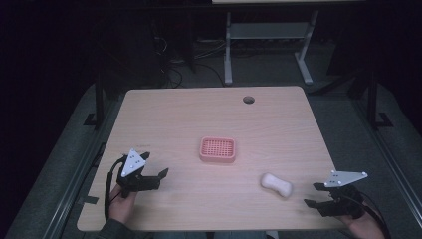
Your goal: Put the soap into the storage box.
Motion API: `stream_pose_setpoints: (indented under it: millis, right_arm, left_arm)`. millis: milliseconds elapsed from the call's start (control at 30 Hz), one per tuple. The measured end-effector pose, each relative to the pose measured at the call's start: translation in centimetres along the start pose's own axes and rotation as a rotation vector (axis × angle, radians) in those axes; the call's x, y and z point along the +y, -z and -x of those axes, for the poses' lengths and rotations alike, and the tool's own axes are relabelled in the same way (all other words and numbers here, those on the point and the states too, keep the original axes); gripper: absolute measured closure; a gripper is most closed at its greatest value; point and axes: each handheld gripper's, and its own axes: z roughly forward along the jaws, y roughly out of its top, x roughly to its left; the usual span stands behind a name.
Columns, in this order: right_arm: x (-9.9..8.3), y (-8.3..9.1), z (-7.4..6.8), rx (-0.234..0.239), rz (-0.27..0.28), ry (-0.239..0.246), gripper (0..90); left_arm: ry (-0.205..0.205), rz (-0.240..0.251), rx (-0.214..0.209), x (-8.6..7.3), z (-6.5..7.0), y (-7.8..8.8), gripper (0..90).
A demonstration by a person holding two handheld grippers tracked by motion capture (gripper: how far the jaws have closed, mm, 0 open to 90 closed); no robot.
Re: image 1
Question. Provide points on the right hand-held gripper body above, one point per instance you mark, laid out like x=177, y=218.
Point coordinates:
x=345, y=178

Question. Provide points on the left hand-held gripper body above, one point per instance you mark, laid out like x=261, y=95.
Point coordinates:
x=132, y=164

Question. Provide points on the person's left hand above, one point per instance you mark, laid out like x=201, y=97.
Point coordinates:
x=122, y=207

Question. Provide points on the person's right hand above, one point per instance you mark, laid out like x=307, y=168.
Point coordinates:
x=363, y=228

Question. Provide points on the white soap bar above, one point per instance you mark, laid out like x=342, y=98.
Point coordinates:
x=276, y=185

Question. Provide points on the dark tape strip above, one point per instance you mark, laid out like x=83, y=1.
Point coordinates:
x=88, y=200

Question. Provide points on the pink soap dish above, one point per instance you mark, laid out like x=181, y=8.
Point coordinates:
x=217, y=150

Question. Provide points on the black metal stand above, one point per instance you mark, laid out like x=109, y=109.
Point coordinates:
x=99, y=99
x=373, y=99

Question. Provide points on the white metal frame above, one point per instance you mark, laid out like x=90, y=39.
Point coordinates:
x=268, y=31

